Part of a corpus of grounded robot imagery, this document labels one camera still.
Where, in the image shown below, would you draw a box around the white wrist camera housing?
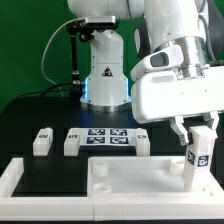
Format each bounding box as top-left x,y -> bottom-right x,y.
130,45 -> 184,81

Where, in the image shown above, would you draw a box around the grey camera cable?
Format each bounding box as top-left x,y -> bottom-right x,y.
40,17 -> 87,98

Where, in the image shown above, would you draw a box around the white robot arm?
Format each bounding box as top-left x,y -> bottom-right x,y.
67,0 -> 224,144

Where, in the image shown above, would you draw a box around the white desk top panel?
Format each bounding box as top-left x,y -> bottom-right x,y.
87,156 -> 224,201

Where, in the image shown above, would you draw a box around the white U-shaped fence frame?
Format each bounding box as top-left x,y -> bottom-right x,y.
0,158 -> 224,221

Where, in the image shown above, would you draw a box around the grey camera on stand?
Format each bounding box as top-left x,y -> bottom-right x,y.
85,16 -> 117,29

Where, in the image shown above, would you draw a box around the marker tag base plate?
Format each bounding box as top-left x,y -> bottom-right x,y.
80,128 -> 135,146

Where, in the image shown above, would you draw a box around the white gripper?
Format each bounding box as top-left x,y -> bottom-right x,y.
131,66 -> 224,146

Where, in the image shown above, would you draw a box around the black cables on table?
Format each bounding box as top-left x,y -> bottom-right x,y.
6,81 -> 83,104

